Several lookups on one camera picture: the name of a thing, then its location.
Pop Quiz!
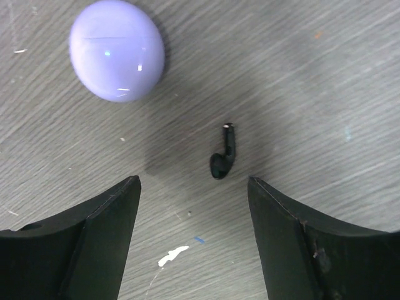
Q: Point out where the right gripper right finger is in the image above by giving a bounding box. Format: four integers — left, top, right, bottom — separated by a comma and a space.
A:
247, 177, 399, 299

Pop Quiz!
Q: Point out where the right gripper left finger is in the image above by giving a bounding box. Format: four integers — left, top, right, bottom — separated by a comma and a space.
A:
1, 176, 141, 299

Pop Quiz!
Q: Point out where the black earbud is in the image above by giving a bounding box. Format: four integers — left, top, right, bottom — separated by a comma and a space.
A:
209, 122, 236, 179

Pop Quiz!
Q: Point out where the purple earbud case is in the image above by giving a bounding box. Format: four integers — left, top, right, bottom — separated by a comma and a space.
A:
69, 1, 166, 103

